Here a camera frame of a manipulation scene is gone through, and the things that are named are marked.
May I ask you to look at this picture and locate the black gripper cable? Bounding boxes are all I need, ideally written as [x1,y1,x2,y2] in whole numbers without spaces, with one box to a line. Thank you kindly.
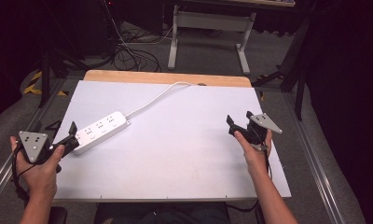
[11,143,39,204]
[224,141,274,214]

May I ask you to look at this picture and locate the thin white floor cable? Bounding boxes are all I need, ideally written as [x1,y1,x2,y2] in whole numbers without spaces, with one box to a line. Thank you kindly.
[103,0,176,48]

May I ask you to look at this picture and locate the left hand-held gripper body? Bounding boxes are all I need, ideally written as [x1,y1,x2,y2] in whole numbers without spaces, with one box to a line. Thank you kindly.
[18,130,72,166]

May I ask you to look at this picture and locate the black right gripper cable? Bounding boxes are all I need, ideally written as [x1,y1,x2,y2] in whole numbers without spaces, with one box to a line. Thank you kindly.
[224,141,274,214]

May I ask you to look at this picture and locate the white table cover sheet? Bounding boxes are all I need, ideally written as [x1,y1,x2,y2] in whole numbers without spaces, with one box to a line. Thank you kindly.
[53,79,292,201]

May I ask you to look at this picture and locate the white power strip cable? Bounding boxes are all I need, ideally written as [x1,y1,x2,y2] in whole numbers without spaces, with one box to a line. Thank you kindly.
[124,81,205,119]

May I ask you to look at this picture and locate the white power strip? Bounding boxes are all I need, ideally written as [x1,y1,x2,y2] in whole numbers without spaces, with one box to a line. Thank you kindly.
[72,110,132,156]

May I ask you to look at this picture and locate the white metal desk frame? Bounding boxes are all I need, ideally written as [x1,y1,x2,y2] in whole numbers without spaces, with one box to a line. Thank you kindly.
[167,4,257,76]

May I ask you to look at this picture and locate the person's left hand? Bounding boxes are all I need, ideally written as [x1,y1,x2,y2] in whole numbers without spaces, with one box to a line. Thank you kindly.
[9,135,66,201]

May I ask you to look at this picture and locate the yellow black floor tape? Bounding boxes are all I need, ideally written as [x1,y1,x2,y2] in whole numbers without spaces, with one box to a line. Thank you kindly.
[21,70,69,97]

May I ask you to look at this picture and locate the black metal stand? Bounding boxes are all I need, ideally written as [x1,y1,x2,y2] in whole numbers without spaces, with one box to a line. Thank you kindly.
[252,17,311,121]
[38,0,90,109]

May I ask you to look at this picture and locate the aluminium floor rail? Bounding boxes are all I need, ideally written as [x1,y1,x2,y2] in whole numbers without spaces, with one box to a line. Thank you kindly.
[282,91,347,224]
[0,77,67,204]

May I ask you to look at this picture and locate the person's right hand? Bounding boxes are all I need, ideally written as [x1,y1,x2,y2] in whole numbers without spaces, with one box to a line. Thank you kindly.
[233,129,273,179]

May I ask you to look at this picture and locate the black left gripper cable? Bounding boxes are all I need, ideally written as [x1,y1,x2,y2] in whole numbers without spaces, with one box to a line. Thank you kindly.
[11,143,39,204]

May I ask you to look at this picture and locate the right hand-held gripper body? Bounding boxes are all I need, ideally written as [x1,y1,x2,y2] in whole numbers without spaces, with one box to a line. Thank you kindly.
[242,113,283,151]

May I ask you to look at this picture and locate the black floor cables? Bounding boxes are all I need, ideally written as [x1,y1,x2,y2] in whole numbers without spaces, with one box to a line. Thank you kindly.
[111,29,162,74]

